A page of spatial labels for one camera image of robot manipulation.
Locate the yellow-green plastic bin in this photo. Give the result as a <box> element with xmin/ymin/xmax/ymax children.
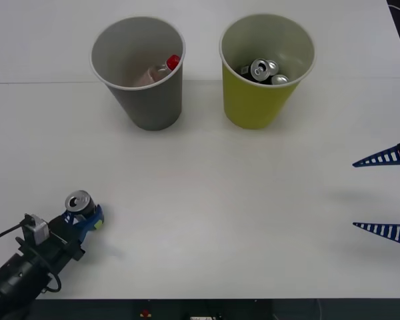
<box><xmin>219</xmin><ymin>13</ymin><xmax>317</xmax><ymax>131</ymax></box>

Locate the grey plastic bin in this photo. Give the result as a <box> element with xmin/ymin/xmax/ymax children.
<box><xmin>89</xmin><ymin>15</ymin><xmax>187</xmax><ymax>132</ymax></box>

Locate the red-capped plastic bottle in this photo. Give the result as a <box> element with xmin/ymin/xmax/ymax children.
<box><xmin>125</xmin><ymin>53</ymin><xmax>182</xmax><ymax>88</ymax></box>

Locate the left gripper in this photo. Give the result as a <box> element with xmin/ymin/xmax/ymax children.
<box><xmin>15</xmin><ymin>203</ymin><xmax>105</xmax><ymax>268</ymax></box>

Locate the silver-topped drink can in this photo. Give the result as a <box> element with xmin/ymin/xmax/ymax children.
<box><xmin>265</xmin><ymin>59</ymin><xmax>281</xmax><ymax>76</ymax></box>
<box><xmin>270</xmin><ymin>74</ymin><xmax>291</xmax><ymax>87</ymax></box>

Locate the black drink can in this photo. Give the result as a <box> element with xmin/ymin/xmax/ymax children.
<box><xmin>237</xmin><ymin>59</ymin><xmax>271</xmax><ymax>83</ymax></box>

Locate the dark drink can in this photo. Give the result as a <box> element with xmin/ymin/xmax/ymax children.
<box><xmin>65</xmin><ymin>189</ymin><xmax>99</xmax><ymax>223</ymax></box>

